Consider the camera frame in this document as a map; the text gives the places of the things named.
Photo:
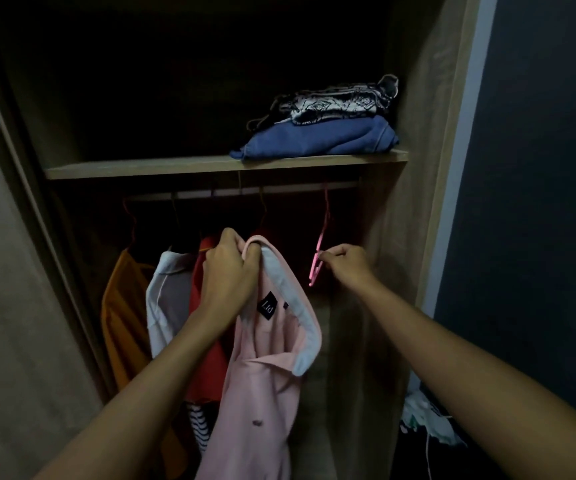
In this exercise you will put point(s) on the pink plastic hanger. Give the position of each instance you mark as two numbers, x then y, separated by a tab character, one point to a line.
320	244

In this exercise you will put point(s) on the person's right hand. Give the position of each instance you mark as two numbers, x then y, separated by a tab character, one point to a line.
350	267

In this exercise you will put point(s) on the black white patterned clothes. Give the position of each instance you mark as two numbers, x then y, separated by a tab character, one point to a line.
333	102

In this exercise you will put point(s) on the orange shirt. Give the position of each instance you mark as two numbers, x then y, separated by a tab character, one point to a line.
123	319

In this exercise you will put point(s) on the white plastic bag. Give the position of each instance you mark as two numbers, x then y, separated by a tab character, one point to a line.
428	414

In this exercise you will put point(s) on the pink polo shirt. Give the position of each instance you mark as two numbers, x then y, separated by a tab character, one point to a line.
258	394

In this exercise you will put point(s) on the person's left hand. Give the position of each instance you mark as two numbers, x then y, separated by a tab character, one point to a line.
228	284

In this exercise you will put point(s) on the person's left forearm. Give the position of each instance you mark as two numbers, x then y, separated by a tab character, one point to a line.
138	404

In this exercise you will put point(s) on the blue jeans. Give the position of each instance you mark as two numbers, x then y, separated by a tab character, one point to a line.
318	139

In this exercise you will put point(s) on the person's right forearm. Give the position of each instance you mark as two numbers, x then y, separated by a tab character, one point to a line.
467	374

